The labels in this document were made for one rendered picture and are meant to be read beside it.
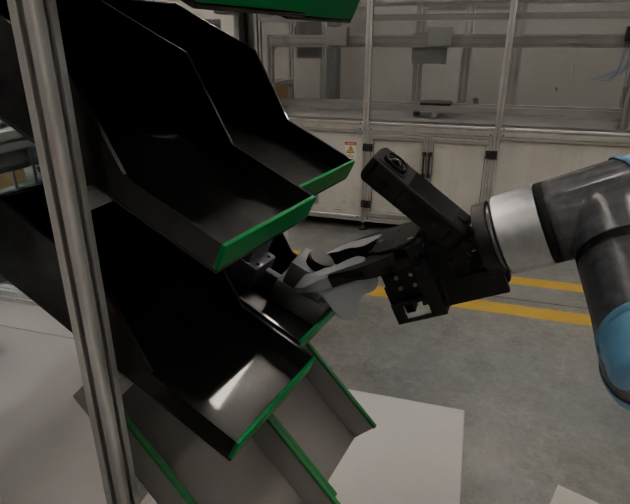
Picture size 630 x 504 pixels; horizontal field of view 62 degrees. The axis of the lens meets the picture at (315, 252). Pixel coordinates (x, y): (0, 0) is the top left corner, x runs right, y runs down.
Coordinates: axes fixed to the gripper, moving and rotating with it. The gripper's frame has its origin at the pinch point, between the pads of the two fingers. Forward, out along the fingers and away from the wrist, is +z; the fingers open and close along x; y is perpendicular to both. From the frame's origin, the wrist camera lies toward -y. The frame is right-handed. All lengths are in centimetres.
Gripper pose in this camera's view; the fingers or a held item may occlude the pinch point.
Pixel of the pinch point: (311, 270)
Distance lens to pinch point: 58.7
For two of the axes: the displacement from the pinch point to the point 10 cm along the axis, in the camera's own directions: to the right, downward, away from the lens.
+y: 4.1, 8.8, 2.4
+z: -8.4, 2.7, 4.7
